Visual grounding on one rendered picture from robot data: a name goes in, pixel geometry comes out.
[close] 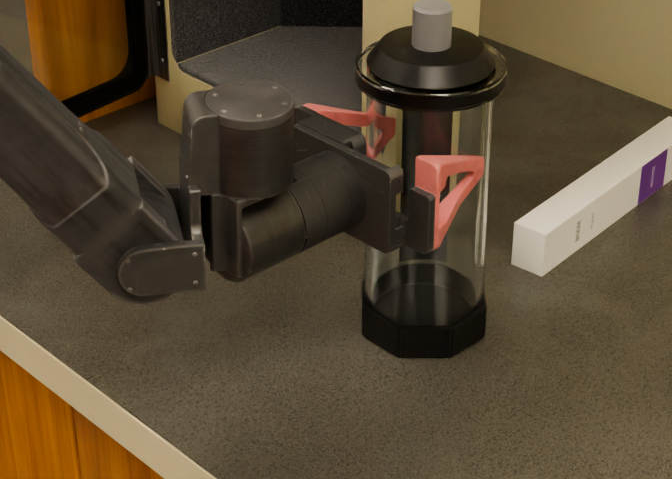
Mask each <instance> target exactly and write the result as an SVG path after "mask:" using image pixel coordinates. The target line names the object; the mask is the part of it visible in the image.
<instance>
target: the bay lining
mask: <svg viewBox="0 0 672 479"><path fill-rule="evenodd" d="M169 13H170V29H171V45H172V53H173V56H174V59H175V61H176V63H178V62H181V61H184V60H187V59H190V58H192V57H195V56H198V55H201V54H203V53H206V52H209V51H212V50H214V49H217V48H220V47H223V46H225V45H228V44H231V43H234V42H237V41H239V40H242V39H245V38H248V37H250V36H253V35H256V34H259V33H261V32H264V31H267V30H270V29H273V28H275V27H278V26H319V27H363V0H169Z"/></svg>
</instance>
